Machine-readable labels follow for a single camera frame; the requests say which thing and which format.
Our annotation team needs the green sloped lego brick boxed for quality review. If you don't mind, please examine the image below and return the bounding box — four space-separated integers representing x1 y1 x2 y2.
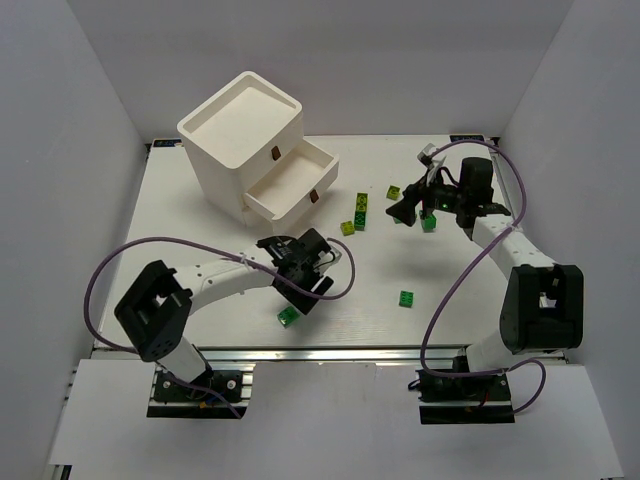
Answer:
421 215 437 232

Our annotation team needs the yellow-green and green lego stack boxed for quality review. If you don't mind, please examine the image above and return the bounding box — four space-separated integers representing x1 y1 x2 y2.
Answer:
353 192 368 231

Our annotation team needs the yellow-green small lego brick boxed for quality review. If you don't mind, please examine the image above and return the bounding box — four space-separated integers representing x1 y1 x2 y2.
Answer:
340 221 355 236

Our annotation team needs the white three-drawer cabinet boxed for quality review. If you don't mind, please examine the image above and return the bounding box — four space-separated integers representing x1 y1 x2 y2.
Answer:
177 71 339 233

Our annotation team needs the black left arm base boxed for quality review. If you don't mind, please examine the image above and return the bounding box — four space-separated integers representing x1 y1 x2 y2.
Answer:
146 363 254 420

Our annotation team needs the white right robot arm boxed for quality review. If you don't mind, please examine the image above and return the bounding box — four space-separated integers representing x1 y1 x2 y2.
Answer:
386 157 584 374

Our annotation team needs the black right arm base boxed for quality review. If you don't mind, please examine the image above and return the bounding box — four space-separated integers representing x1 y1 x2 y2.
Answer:
407 371 515 425

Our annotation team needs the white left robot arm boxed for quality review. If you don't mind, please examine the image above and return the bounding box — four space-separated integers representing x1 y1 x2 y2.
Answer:
114 229 341 385

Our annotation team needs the blue label sticker right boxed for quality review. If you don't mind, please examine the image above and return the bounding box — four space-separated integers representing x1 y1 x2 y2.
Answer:
449 134 485 142

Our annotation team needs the blue label sticker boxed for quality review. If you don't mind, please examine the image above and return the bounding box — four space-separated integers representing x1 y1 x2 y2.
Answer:
152 139 182 149
449 134 485 142

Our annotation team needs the blue label sticker left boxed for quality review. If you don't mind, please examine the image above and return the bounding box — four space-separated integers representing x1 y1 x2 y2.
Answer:
152 139 182 149

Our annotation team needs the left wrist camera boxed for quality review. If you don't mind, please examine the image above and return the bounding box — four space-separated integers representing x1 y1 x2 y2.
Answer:
316 248 342 269

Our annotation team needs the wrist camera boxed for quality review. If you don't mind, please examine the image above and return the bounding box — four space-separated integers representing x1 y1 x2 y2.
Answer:
316 248 342 269
417 143 446 185

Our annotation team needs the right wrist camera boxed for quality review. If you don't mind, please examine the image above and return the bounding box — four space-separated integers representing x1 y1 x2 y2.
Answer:
417 143 446 185

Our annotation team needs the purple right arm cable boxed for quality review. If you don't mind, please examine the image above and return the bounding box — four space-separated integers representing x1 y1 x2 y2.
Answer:
419 139 548 414

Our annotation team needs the aluminium table rail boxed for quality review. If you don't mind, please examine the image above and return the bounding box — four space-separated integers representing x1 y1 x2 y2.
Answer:
89 344 569 369

